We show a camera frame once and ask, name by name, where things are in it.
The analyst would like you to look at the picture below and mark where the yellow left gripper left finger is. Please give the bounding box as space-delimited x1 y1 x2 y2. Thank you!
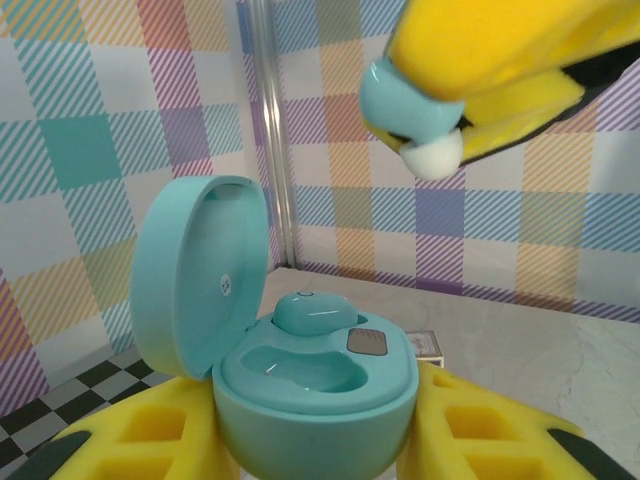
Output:
9 374 241 480

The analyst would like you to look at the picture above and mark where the teal earbud charging case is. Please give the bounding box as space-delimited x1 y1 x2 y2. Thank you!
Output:
130 174 419 480

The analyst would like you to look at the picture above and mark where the black folding chessboard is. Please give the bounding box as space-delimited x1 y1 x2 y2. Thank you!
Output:
0 344 174 469

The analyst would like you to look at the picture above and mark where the printed playing card box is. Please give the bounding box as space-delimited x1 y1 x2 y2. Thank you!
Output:
405 329 445 370

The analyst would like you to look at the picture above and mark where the teal wireless earbud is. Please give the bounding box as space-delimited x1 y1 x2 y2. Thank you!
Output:
359 56 469 180
272 290 359 338

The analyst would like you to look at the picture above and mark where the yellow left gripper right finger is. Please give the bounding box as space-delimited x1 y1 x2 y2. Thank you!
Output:
398 359 640 480

